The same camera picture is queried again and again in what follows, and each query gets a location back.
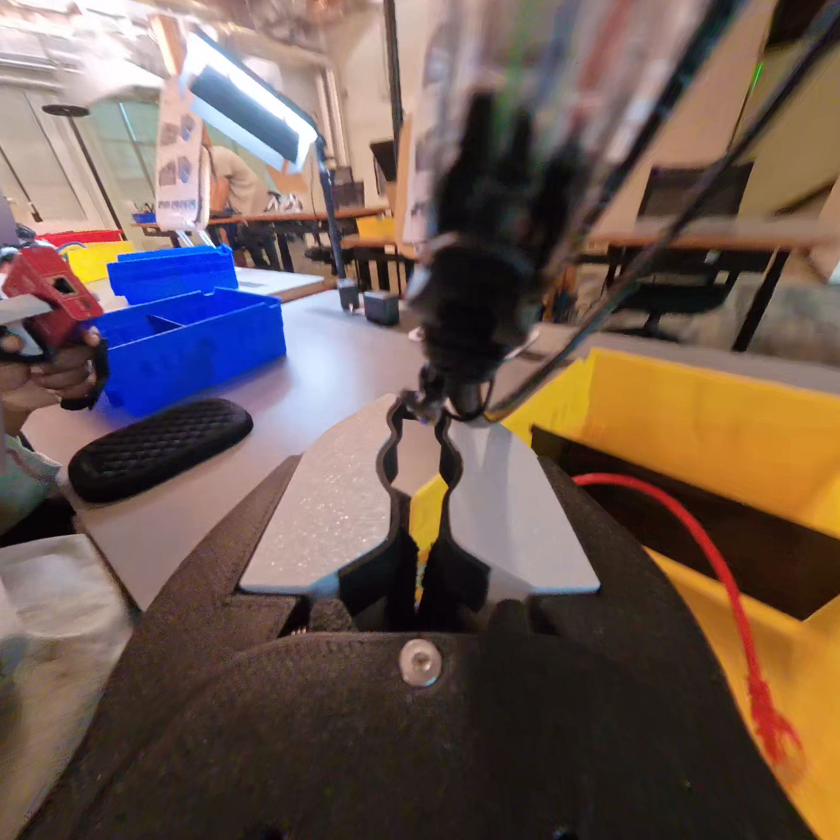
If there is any red cable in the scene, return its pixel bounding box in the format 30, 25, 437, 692
573, 472, 807, 783

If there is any black power brick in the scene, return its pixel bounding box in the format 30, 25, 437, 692
362, 290, 402, 328

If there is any black floor lamp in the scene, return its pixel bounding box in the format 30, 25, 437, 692
41, 103, 127, 232

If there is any small yellow bin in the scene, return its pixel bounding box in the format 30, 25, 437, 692
66, 240, 136, 284

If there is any black office chair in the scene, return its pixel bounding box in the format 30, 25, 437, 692
609, 163, 757, 343

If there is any large yellow bin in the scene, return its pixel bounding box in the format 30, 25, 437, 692
410, 346, 840, 840

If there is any wooden desk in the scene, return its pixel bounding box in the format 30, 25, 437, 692
581, 217, 840, 353

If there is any wooden table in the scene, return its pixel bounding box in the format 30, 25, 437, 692
131, 205, 395, 277

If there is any black cable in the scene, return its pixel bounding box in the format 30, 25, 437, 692
400, 0, 840, 429

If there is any black light stand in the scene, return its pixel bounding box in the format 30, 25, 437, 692
314, 136, 361, 311

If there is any blue bin with divider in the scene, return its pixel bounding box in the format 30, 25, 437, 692
88, 287, 288, 419

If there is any red bin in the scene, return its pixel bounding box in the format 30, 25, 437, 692
36, 229, 124, 248

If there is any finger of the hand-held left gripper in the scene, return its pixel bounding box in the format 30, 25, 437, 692
0, 293, 55, 328

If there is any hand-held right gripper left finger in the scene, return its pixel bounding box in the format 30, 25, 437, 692
238, 394, 403, 596

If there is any studio light panel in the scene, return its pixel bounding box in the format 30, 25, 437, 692
180, 29, 320, 173

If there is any person's left hand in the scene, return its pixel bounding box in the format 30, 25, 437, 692
0, 327, 101, 432

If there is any black wrist rest pad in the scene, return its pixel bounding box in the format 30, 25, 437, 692
67, 398, 255, 505

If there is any brown cardboard sheet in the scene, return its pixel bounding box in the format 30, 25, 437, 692
265, 163, 311, 195

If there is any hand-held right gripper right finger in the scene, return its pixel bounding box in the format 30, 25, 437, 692
436, 412, 602, 598

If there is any white poster board stand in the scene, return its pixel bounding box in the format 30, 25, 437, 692
155, 77, 219, 252

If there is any red port adapter box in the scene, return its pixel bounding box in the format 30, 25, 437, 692
0, 243, 105, 350

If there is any black yellow-bin divider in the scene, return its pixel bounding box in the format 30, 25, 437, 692
530, 425, 840, 622

